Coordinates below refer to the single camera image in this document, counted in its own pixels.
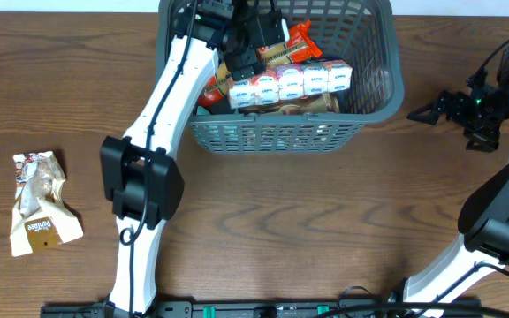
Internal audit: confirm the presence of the Kleenex tissue multipack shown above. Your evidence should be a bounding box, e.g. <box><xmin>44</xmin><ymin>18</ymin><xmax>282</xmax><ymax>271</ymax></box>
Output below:
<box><xmin>227</xmin><ymin>59</ymin><xmax>353</xmax><ymax>109</ymax></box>

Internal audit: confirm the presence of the orange spaghetti packet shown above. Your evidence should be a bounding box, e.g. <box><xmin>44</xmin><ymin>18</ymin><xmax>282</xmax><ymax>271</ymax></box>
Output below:
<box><xmin>198</xmin><ymin>20</ymin><xmax>322</xmax><ymax>109</ymax></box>

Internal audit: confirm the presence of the gold coffee bag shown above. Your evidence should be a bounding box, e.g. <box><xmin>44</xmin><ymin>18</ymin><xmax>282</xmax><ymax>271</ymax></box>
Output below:
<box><xmin>239</xmin><ymin>93</ymin><xmax>340</xmax><ymax>116</ymax></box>

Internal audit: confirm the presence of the white brown snack bag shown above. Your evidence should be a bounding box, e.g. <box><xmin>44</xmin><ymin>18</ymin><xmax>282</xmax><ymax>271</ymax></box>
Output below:
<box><xmin>10</xmin><ymin>151</ymin><xmax>83</xmax><ymax>257</ymax></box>

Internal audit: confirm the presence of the teal wipes packet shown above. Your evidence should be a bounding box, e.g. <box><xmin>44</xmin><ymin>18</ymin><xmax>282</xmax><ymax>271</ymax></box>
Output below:
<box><xmin>189</xmin><ymin>106</ymin><xmax>250</xmax><ymax>152</ymax></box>

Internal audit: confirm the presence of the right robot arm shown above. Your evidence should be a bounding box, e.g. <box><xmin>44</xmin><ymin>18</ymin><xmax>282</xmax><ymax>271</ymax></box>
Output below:
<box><xmin>391</xmin><ymin>39</ymin><xmax>509</xmax><ymax>317</ymax></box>

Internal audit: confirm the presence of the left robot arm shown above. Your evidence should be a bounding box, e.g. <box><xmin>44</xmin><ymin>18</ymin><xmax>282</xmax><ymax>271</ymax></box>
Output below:
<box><xmin>100</xmin><ymin>1</ymin><xmax>289</xmax><ymax>317</ymax></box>

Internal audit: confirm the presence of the grey plastic basket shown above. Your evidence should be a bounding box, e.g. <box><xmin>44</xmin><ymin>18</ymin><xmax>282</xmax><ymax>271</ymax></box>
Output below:
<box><xmin>154</xmin><ymin>0</ymin><xmax>406</xmax><ymax>155</ymax></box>

